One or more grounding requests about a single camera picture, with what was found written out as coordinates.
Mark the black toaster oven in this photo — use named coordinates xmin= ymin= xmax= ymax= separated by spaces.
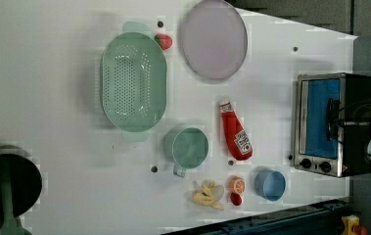
xmin=293 ymin=72 xmax=371 ymax=177

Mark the green mug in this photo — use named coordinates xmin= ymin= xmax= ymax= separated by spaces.
xmin=162 ymin=126 xmax=209 ymax=178

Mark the red ketchup bottle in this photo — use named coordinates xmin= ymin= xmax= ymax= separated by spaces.
xmin=219 ymin=99 xmax=253 ymax=161

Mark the yellow banana peel toy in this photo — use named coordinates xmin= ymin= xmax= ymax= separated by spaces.
xmin=191 ymin=180 xmax=224 ymax=211

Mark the red strawberry toy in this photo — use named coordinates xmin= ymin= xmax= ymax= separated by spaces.
xmin=154 ymin=33 xmax=172 ymax=51

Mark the lilac round plate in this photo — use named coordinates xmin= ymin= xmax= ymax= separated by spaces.
xmin=180 ymin=0 xmax=248 ymax=79

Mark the orange slice toy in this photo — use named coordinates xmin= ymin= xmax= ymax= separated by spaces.
xmin=228 ymin=176 xmax=246 ymax=195

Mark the small red fruit toy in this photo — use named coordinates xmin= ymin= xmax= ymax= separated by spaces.
xmin=230 ymin=193 xmax=243 ymax=206

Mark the blue bowl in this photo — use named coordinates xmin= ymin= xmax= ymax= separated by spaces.
xmin=254 ymin=171 xmax=286 ymax=202

